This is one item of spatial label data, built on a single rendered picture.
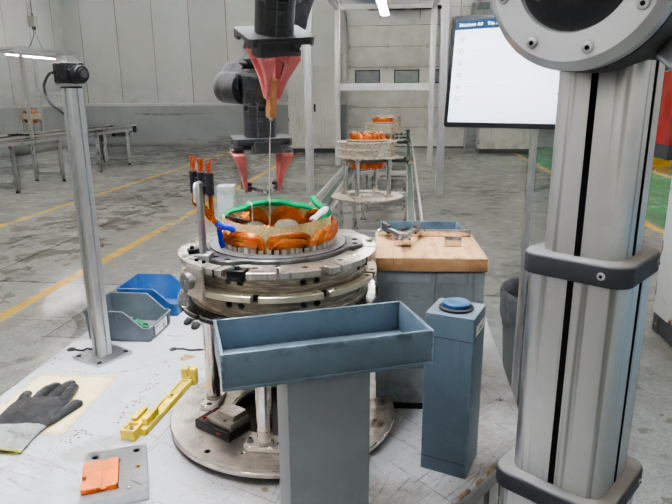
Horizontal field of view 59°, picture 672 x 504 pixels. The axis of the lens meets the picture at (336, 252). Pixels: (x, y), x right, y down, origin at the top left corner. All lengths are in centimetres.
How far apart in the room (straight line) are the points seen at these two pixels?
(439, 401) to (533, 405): 24
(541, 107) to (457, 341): 111
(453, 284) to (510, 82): 98
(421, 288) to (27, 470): 69
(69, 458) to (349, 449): 50
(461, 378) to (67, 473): 61
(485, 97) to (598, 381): 136
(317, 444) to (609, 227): 41
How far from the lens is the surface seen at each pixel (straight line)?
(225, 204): 103
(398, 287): 103
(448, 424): 92
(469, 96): 193
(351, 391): 72
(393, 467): 97
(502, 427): 109
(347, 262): 87
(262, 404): 93
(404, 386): 110
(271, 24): 88
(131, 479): 96
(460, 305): 86
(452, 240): 109
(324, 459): 76
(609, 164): 61
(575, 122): 62
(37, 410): 120
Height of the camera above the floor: 133
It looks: 15 degrees down
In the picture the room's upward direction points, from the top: straight up
